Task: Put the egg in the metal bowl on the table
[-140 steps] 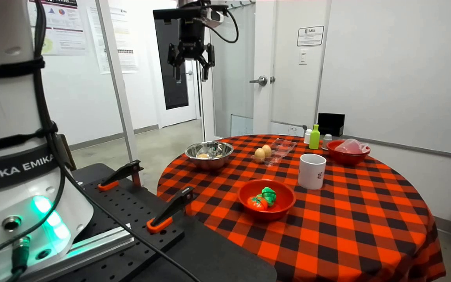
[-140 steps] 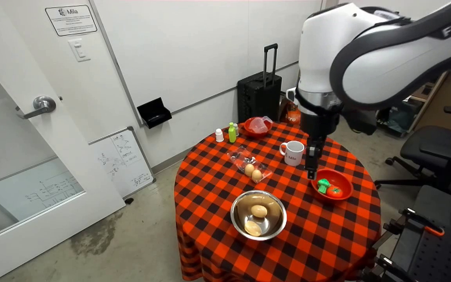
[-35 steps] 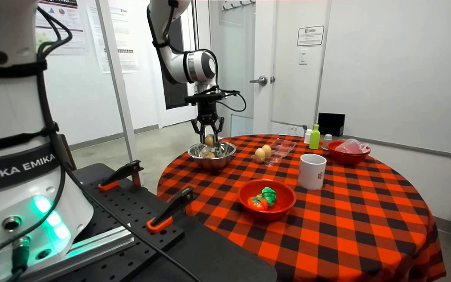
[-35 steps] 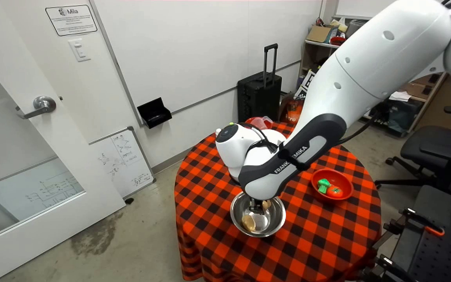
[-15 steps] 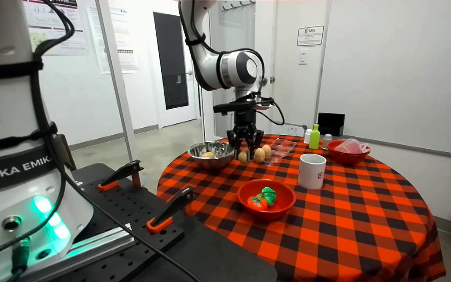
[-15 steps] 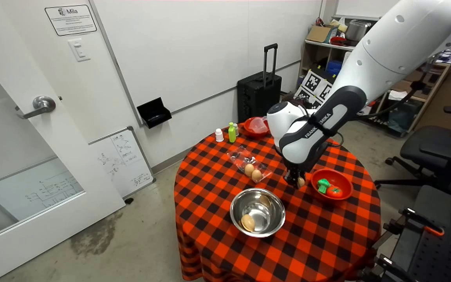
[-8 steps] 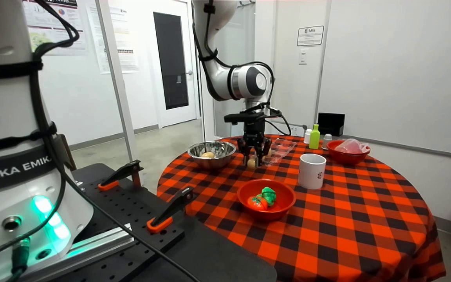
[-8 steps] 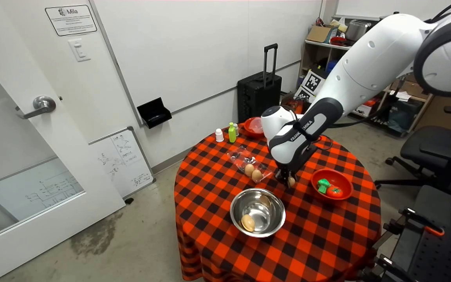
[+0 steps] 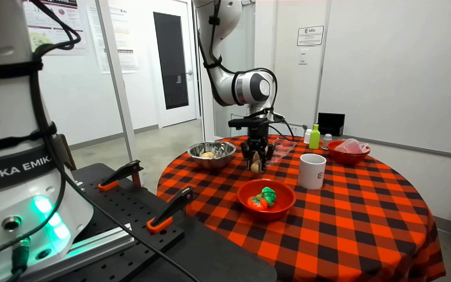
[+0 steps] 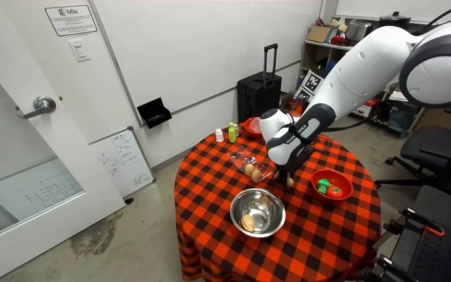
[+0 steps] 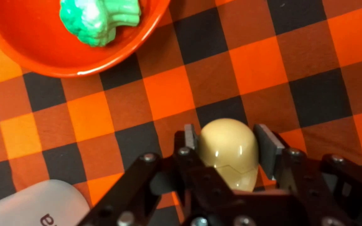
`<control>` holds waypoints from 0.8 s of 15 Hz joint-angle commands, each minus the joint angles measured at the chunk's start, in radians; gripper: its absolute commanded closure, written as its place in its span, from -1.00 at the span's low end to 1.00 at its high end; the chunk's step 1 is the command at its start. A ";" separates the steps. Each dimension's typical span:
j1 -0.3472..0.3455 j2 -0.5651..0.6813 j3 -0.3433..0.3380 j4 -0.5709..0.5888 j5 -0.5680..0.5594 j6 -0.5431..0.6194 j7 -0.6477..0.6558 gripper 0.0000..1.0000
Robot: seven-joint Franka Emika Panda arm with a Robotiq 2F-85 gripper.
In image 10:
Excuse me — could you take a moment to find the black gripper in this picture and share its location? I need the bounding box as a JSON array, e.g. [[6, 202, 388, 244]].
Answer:
[[276, 144, 316, 188]]

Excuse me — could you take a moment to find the metal bowl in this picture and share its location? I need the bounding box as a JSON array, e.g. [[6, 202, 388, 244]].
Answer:
[[229, 186, 288, 240]]

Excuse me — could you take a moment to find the clear plastic egg carton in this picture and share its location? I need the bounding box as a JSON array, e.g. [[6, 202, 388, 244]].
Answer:
[[227, 147, 277, 185]]

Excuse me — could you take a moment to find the orange plastic bowl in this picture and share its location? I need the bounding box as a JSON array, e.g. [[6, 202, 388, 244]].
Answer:
[[310, 167, 355, 203]]

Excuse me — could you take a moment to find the red bowl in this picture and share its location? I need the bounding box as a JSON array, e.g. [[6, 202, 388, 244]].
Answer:
[[243, 116, 265, 141]]

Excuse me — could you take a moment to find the green toy vegetable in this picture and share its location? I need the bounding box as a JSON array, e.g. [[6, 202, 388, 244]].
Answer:
[[316, 178, 332, 196]]

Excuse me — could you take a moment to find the orange toy vegetable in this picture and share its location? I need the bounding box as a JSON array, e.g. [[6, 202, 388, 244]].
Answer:
[[326, 185, 344, 199]]

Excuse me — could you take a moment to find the red black plaid tablecloth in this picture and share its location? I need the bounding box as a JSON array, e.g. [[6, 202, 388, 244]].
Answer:
[[174, 124, 384, 282]]

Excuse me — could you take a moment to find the green bottle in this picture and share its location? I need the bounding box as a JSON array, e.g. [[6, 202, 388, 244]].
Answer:
[[227, 120, 240, 144]]

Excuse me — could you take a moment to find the black suitcase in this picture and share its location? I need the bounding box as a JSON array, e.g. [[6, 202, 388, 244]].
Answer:
[[235, 42, 283, 125]]

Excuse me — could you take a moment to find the black white fiducial tag board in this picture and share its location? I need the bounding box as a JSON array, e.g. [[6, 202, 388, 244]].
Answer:
[[293, 69, 326, 102]]

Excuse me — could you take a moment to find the storage shelf unit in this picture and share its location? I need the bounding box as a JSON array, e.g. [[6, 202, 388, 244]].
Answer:
[[299, 14, 426, 133]]

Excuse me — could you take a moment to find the black orange clamp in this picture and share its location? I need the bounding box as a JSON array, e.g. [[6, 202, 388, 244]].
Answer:
[[385, 207, 448, 240]]

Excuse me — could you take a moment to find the cardboard box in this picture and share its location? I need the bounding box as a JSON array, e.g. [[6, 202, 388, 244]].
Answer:
[[305, 23, 335, 44]]

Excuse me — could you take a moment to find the black office chair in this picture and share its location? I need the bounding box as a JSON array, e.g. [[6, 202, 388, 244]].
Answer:
[[374, 105, 451, 196]]

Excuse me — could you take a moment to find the metal pot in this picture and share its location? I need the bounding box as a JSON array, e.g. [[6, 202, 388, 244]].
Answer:
[[344, 19, 374, 44]]

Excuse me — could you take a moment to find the small leaning whiteboard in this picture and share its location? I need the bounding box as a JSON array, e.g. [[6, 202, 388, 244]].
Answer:
[[88, 127, 157, 199]]

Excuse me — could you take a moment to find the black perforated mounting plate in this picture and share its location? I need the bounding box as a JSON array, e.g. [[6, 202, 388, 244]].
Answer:
[[373, 185, 451, 282]]

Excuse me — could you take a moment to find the black wall box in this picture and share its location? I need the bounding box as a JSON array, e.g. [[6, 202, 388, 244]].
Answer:
[[136, 95, 174, 130]]

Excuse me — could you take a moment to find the silver door handle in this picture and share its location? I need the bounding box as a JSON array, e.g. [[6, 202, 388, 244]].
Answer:
[[17, 95, 58, 120]]

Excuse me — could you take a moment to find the white wall sign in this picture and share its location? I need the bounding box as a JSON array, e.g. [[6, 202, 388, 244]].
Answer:
[[44, 3, 100, 37]]

